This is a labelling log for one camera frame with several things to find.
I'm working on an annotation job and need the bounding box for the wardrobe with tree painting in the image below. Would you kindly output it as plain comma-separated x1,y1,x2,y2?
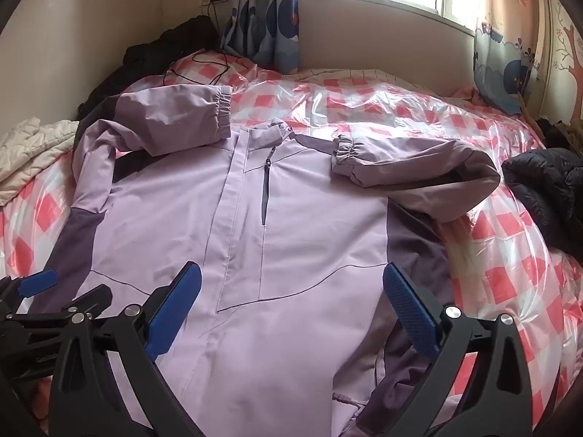
542,0,583,133

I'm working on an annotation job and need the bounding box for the black clothing pile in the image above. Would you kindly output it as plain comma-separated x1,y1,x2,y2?
77,15,224,121

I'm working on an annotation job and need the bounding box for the black cable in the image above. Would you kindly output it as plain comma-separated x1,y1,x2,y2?
161,2,231,87

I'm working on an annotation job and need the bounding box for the brown cloth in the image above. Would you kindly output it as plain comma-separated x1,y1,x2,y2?
533,117,583,149

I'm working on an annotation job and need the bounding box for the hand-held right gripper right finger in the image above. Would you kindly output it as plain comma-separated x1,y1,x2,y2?
378,261,533,437

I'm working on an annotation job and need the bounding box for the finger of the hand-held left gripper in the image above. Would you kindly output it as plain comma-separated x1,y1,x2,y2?
0,268,58,311
46,283,114,325

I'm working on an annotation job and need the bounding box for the blue patterned curtain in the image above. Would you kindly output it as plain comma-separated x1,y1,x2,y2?
471,0,547,117
221,0,301,76

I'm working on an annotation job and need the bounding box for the purple jacket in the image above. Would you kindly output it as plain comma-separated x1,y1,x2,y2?
46,84,504,437

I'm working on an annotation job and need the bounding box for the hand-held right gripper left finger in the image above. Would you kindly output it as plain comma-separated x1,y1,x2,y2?
48,261,203,437

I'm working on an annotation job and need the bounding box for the black down jacket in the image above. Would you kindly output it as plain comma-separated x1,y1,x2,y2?
501,146,583,265

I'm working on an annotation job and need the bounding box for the white quilted blanket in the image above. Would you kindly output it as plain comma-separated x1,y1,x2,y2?
0,117,80,208

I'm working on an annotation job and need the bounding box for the bed with pink checkered cover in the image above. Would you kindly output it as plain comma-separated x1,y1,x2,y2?
0,48,583,437

